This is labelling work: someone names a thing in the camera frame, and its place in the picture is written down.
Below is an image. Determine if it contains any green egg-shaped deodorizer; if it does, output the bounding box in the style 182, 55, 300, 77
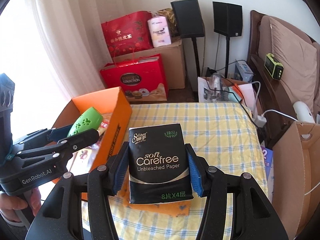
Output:
67, 107, 103, 137

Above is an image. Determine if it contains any orange knitted cloth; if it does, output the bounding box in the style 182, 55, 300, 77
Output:
117, 188, 191, 217

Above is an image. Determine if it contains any black tissue pack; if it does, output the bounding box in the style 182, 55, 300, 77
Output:
129, 123, 193, 204

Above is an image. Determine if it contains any gold foil pouch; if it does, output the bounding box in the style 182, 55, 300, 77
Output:
98, 113, 112, 139

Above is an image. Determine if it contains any person's left hand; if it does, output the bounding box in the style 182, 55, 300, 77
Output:
1, 187, 41, 223

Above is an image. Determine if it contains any mangosteen snack box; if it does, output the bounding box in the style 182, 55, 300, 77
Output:
67, 144, 100, 176

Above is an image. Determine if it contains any orange cardboard box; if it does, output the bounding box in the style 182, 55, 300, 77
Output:
53, 87, 132, 174

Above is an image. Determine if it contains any purple printed box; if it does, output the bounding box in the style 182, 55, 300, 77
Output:
261, 146, 273, 179

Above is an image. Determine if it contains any open brown cardboard box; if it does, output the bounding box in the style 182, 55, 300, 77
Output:
272, 122, 319, 239

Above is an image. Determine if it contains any yellow plaid cloth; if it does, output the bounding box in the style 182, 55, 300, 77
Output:
109, 102, 268, 239

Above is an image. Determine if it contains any white curtain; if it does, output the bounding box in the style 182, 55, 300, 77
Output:
1, 0, 123, 139

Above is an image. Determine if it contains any white power adapter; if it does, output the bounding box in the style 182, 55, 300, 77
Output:
254, 115, 267, 128

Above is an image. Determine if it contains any red chocolate gift bag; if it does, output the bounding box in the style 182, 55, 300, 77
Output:
100, 54, 169, 102

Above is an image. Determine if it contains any red tea gift bag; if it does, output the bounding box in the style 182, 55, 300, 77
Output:
101, 11, 153, 57

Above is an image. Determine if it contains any white paper bag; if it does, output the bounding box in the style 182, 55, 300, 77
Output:
197, 76, 255, 105

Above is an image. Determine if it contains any grey small box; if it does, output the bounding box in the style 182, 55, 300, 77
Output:
234, 60, 253, 83

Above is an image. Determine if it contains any white tissue roll pack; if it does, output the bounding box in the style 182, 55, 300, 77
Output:
148, 16, 171, 48

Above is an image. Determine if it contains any green portable radio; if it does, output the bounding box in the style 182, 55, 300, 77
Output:
264, 53, 284, 80

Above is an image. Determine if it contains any brown sofa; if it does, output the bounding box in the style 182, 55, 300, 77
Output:
246, 10, 320, 126

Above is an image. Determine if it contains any left black speaker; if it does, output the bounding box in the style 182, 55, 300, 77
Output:
170, 0, 205, 77

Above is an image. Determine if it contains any black speaker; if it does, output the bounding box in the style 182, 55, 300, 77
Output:
213, 2, 243, 77
170, 0, 205, 77

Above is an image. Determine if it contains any right black speaker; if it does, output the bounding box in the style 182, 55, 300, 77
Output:
213, 2, 243, 77

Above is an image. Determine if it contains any white cable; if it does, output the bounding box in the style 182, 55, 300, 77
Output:
251, 81, 299, 123

